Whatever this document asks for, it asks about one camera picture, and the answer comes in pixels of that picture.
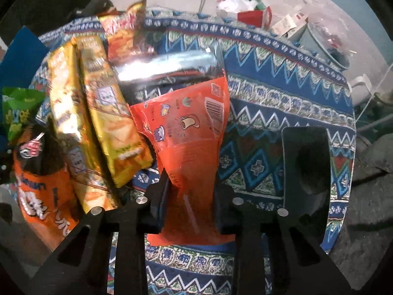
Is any green snack bag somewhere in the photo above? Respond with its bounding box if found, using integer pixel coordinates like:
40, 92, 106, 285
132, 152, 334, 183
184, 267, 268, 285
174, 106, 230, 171
2, 87, 45, 143

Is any red-orange snack bag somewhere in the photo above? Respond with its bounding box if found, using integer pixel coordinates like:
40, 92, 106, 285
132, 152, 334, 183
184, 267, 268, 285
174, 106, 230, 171
130, 77, 235, 246

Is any long yellow snack pack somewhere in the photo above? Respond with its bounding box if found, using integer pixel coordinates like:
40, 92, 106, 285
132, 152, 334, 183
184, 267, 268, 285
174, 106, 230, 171
47, 41, 120, 212
74, 35, 153, 188

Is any blue patterned tablecloth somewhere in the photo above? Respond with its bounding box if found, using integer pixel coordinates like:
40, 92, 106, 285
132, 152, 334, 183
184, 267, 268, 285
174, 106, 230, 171
39, 9, 356, 294

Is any white red small carton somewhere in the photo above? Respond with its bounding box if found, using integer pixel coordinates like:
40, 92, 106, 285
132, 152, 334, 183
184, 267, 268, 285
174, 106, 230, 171
271, 11, 309, 37

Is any cardboard box blue tape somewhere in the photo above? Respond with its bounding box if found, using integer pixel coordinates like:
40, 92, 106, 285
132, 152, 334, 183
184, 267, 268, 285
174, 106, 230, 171
1, 26, 49, 89

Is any grey-blue trash bin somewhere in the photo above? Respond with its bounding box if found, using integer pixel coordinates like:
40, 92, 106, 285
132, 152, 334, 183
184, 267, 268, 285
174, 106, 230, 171
298, 23, 350, 71

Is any silver foil snack bag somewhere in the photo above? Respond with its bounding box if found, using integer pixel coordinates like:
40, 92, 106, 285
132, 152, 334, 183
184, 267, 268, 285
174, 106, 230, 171
113, 42, 225, 89

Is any orange black snack bag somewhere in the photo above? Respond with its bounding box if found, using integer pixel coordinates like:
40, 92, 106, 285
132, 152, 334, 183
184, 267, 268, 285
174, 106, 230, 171
13, 125, 82, 251

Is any red white paper bag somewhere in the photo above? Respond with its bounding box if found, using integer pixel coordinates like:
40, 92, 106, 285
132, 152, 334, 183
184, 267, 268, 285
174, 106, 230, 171
216, 0, 272, 29

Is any orange spicy chips bag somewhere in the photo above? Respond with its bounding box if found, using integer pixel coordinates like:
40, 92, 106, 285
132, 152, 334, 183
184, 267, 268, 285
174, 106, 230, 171
98, 0, 154, 65

